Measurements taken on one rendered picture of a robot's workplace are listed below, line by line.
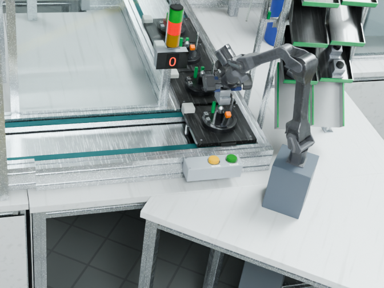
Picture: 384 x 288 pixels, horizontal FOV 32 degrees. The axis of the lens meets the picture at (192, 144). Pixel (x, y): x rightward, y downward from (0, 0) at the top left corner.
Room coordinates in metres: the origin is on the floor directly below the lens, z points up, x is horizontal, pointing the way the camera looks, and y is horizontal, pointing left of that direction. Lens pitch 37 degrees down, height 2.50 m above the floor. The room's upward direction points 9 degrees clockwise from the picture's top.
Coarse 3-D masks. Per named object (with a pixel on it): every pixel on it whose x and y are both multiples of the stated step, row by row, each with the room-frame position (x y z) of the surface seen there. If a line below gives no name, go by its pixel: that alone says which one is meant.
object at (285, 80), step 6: (288, 18) 2.41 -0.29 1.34; (276, 24) 2.41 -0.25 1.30; (288, 30) 2.39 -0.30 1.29; (288, 36) 2.37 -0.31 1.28; (282, 42) 2.28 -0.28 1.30; (288, 42) 2.34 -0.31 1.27; (300, 48) 2.33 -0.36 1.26; (306, 48) 2.34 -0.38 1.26; (312, 48) 2.32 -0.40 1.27; (282, 60) 2.24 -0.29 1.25; (282, 66) 2.22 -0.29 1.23; (282, 72) 2.20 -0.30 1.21; (282, 78) 2.19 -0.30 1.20; (288, 78) 2.19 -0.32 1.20; (312, 78) 2.21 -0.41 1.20; (312, 84) 2.19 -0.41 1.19
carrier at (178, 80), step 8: (176, 72) 2.45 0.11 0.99; (184, 72) 2.49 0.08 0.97; (192, 72) 2.50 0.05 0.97; (200, 72) 2.40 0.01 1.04; (208, 72) 2.52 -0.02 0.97; (216, 72) 2.53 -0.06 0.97; (176, 80) 2.42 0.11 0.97; (184, 80) 2.43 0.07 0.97; (192, 80) 2.41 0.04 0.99; (200, 80) 2.38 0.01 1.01; (176, 88) 2.36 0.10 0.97; (184, 88) 2.37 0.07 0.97; (192, 88) 2.35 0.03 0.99; (200, 88) 2.36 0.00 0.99; (176, 96) 2.30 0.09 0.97; (184, 96) 2.31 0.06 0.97; (192, 96) 2.32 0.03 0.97; (200, 96) 2.33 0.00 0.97; (208, 96) 2.34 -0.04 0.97; (200, 104) 2.27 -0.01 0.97; (208, 104) 2.29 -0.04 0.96; (216, 104) 2.30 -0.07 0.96
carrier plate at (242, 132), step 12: (204, 108) 2.24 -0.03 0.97; (216, 108) 2.26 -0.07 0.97; (228, 108) 2.27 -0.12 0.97; (192, 120) 2.15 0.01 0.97; (240, 120) 2.20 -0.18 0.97; (192, 132) 2.07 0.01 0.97; (204, 132) 2.08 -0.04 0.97; (240, 132) 2.12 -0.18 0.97; (252, 132) 2.13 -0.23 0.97; (204, 144) 2.01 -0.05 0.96; (216, 144) 2.03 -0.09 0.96; (240, 144) 2.07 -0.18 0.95
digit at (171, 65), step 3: (168, 54) 2.17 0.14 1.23; (171, 54) 2.17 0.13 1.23; (174, 54) 2.18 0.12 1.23; (177, 54) 2.18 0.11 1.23; (168, 57) 2.17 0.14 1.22; (171, 57) 2.17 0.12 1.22; (174, 57) 2.18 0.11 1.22; (177, 57) 2.18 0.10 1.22; (168, 60) 2.17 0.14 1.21; (171, 60) 2.18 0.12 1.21; (174, 60) 2.18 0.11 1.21; (177, 60) 2.18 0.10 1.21; (168, 63) 2.17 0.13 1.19; (171, 63) 2.18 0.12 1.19; (174, 63) 2.18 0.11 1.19; (177, 63) 2.18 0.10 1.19; (168, 66) 2.17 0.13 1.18; (171, 66) 2.18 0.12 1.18; (174, 66) 2.18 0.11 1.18; (177, 66) 2.18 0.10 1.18
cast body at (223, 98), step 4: (220, 88) 2.15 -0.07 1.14; (216, 92) 2.17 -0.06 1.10; (220, 92) 2.14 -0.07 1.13; (224, 92) 2.14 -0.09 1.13; (228, 92) 2.15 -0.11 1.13; (216, 96) 2.16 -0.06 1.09; (220, 96) 2.14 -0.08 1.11; (224, 96) 2.14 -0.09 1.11; (228, 96) 2.15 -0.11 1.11; (220, 100) 2.12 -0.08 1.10; (224, 100) 2.13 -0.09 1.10; (228, 100) 2.14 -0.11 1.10; (220, 104) 2.12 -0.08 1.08; (224, 104) 2.13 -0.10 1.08; (228, 104) 2.14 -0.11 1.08
